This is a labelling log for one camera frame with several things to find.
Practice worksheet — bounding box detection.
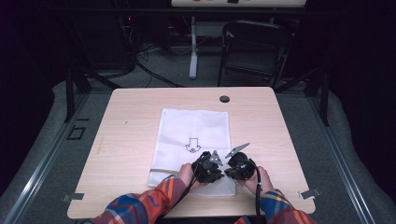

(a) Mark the black folding chair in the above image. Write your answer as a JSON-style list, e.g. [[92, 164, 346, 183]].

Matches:
[[217, 20, 294, 91]]

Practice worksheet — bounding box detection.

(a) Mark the white fabric bag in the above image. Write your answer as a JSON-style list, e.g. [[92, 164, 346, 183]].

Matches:
[[148, 107, 237, 198]]

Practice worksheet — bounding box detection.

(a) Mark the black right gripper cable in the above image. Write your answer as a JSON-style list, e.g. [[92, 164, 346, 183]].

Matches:
[[254, 166, 262, 224]]

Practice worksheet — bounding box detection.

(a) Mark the aluminium floor rail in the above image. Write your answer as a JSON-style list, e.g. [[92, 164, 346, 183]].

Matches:
[[0, 92, 92, 224], [306, 92, 377, 224]]

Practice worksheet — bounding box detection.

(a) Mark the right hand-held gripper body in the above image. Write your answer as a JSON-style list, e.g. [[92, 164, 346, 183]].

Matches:
[[223, 142, 258, 181]]

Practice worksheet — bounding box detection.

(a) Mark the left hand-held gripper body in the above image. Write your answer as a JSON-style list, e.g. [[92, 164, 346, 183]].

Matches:
[[191, 149, 226, 184]]

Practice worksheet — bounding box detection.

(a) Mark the grey metal table bracket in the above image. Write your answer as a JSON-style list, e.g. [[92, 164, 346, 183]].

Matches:
[[298, 188, 322, 201], [61, 192, 86, 203]]

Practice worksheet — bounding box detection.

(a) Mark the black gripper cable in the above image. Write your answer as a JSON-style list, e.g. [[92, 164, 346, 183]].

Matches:
[[169, 173, 198, 210], [254, 166, 262, 224]]

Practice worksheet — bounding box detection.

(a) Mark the person's right hand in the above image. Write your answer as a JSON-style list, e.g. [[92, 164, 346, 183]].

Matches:
[[242, 165, 276, 196]]

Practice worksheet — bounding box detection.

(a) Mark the person's left hand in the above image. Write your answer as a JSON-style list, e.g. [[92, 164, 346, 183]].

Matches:
[[177, 162, 202, 189]]

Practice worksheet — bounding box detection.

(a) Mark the black metal stand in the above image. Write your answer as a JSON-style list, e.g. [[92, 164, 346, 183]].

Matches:
[[273, 63, 331, 127], [63, 63, 123, 124]]

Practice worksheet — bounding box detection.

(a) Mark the black floor cable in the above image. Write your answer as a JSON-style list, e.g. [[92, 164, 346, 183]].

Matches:
[[134, 59, 185, 89]]

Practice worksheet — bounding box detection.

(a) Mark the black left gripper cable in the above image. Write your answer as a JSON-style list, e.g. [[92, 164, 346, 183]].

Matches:
[[169, 173, 198, 210]]

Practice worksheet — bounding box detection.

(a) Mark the white desk leg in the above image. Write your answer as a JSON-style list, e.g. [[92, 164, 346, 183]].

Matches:
[[188, 15, 200, 80]]

